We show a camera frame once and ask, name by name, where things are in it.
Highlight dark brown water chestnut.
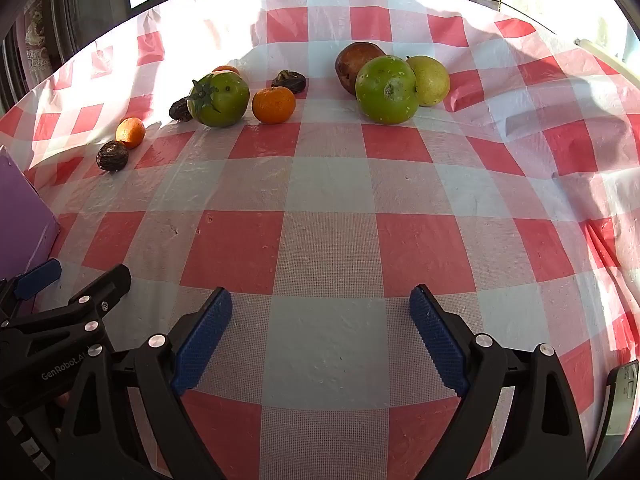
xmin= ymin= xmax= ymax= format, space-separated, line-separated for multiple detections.
xmin=169 ymin=97 xmax=194 ymax=123
xmin=96 ymin=141 xmax=129 ymax=172
xmin=271 ymin=70 xmax=308 ymax=95

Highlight white rod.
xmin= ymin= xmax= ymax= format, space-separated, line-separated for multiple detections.
xmin=574 ymin=37 xmax=640 ymax=86

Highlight green persimmon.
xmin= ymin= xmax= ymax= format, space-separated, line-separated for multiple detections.
xmin=187 ymin=71 xmax=251 ymax=129

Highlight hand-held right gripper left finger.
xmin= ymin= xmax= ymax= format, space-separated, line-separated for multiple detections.
xmin=55 ymin=286 xmax=234 ymax=480

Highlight lace curtain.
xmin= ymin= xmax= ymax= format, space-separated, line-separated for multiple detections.
xmin=15 ymin=0 xmax=57 ymax=92

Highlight green apple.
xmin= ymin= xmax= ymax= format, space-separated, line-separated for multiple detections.
xmin=355 ymin=55 xmax=420 ymax=125

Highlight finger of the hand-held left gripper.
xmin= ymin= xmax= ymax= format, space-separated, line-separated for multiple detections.
xmin=0 ymin=258 xmax=63 ymax=322
xmin=0 ymin=264 xmax=132 ymax=357

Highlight purple cardboard box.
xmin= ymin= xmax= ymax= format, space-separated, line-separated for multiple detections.
xmin=0 ymin=145 xmax=61 ymax=282

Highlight dark grey device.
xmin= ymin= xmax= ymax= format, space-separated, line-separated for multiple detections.
xmin=587 ymin=360 xmax=640 ymax=480

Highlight red white checked tablecloth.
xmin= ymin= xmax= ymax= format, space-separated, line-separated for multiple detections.
xmin=0 ymin=0 xmax=640 ymax=480

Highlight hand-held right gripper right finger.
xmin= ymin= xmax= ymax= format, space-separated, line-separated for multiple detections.
xmin=409 ymin=284 xmax=589 ymax=480

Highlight dark red pomegranate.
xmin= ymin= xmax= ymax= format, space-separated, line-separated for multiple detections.
xmin=335 ymin=41 xmax=387 ymax=97

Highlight yellow green pear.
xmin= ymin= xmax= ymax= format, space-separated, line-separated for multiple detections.
xmin=405 ymin=55 xmax=451 ymax=107

